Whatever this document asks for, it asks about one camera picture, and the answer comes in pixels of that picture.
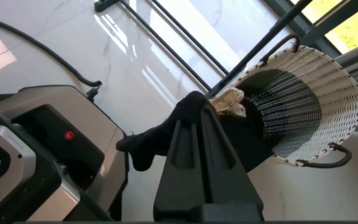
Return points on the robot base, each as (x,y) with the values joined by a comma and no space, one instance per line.
(42,96)

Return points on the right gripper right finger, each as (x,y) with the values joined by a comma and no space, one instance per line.
(228,193)

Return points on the window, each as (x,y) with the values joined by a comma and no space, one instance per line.
(353,31)

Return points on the white laundry basket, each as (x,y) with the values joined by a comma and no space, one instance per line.
(337,93)

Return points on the black garment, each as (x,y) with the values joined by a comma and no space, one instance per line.
(148,146)

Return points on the black clothes rack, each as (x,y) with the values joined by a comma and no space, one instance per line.
(270,31)

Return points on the cream printed garment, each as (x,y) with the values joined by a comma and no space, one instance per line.
(228,102)

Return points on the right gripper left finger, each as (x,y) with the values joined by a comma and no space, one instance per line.
(172,193)

